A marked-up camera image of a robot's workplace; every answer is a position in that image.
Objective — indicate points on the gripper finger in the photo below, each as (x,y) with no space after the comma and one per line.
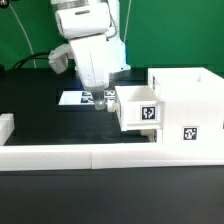
(98,98)

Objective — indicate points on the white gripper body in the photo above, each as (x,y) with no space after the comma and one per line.
(85,29)

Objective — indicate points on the white drawer tray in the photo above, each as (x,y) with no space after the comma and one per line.
(154,135)
(137,108)

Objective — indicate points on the white drawer cabinet box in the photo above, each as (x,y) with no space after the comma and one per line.
(193,104)

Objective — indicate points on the white front drawer tray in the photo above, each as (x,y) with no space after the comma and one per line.
(154,135)

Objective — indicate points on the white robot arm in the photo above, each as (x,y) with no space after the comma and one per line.
(116,55)

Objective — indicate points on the white fiducial marker sheet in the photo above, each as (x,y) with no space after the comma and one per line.
(76,98)

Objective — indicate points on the white U-shaped fence frame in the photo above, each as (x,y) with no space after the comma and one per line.
(103,156)

